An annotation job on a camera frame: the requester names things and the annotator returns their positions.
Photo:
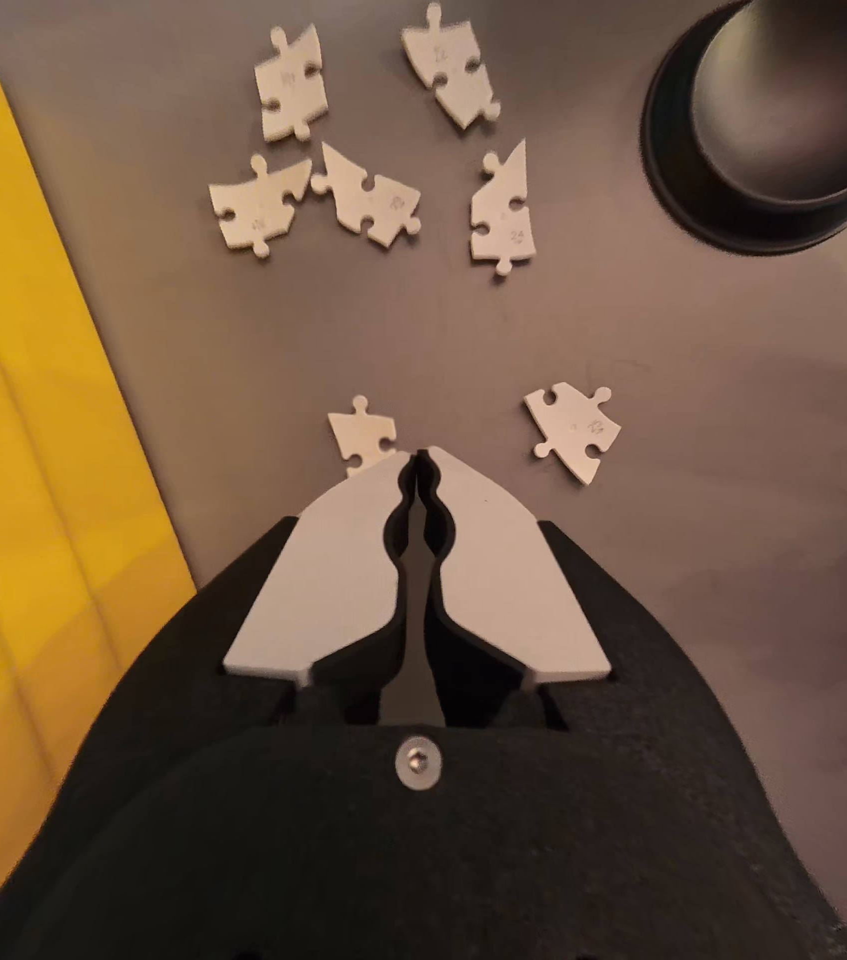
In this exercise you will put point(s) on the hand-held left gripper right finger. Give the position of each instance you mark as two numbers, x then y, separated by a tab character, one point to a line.
521	600

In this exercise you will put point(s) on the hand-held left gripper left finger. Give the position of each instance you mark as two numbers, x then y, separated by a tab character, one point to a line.
319	600

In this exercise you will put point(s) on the scattered loose puzzle pieces group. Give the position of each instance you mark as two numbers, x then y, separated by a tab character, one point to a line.
371	203

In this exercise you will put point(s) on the black round ball stand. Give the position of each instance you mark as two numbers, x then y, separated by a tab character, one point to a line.
799	90

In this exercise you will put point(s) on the yellow storage bin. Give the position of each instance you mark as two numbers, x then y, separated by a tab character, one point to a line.
34	525

